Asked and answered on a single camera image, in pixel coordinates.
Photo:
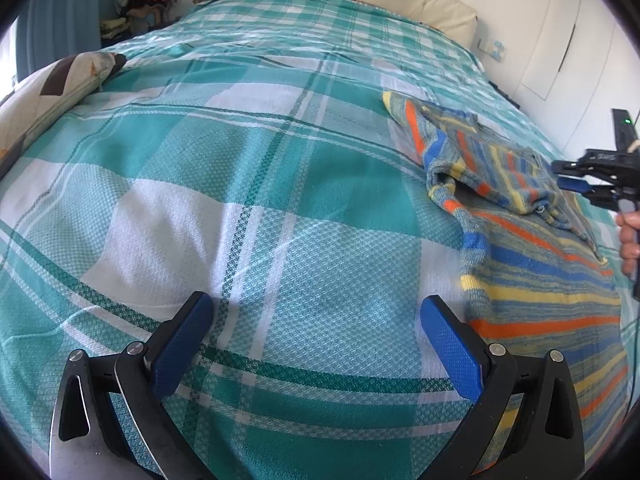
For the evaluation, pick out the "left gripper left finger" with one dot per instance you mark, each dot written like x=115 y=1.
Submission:
x=87 y=441

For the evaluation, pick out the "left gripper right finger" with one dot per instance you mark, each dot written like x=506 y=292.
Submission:
x=545 y=441

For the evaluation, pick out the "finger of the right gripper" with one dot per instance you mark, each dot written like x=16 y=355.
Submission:
x=568 y=166
x=580 y=186

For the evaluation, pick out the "multicolour striped knit sweater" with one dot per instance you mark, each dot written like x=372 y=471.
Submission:
x=531 y=270

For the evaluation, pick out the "person's right hand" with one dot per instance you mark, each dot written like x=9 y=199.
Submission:
x=629 y=225

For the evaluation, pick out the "dark bedside table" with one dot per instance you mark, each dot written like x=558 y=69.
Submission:
x=505 y=95

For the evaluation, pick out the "white wardrobe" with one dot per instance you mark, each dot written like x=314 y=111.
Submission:
x=568 y=63

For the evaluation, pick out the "teal plaid bedspread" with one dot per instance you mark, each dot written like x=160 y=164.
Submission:
x=246 y=152

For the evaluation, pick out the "geometric patterned pillow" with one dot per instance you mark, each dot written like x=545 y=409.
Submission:
x=38 y=101

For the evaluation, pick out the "blue curtain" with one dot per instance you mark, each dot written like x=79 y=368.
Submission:
x=47 y=30

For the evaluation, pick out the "wall socket plate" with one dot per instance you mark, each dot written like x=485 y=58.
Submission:
x=492 y=47

